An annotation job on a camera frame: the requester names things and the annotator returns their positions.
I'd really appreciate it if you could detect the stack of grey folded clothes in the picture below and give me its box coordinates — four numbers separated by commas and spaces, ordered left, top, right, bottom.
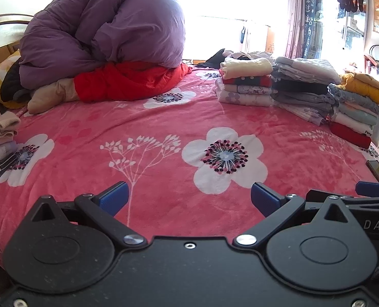
269, 57, 342, 126

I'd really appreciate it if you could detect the stack of floral folded clothes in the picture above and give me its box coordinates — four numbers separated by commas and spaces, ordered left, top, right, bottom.
215, 56, 275, 107

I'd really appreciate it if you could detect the cardboard box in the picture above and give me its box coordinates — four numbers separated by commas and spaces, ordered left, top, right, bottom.
265, 26, 287, 53

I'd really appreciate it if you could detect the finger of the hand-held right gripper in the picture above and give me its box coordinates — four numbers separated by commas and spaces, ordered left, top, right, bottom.
305, 189, 379, 207
355, 181, 379, 196

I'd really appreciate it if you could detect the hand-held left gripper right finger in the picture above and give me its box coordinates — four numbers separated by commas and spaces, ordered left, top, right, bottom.
233, 182, 352, 250

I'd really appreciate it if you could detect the stack of clothes, yellow jacket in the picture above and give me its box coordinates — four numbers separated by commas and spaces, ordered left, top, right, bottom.
328, 73, 379, 149

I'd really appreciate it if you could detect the pink curtain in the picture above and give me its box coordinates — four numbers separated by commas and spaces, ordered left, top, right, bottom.
285, 0, 308, 60

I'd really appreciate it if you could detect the red quilt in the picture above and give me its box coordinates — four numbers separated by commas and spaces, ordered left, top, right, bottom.
73, 60, 194, 103

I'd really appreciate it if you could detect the black cloth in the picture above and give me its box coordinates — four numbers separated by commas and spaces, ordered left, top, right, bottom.
196, 49, 229, 70

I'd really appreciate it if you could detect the beige ribbed folded garment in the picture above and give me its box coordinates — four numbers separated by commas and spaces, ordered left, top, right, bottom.
0, 111, 21, 139

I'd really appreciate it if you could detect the pink floral blanket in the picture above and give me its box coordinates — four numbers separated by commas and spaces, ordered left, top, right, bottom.
0, 59, 379, 266

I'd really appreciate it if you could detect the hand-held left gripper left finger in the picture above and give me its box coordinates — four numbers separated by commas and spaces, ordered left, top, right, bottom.
32, 181, 148, 250

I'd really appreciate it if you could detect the black garment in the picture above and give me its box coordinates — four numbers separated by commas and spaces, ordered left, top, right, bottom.
1, 61, 33, 103

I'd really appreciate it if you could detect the dark hanging banner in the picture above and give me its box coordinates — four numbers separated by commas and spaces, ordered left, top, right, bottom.
305, 0, 320, 58

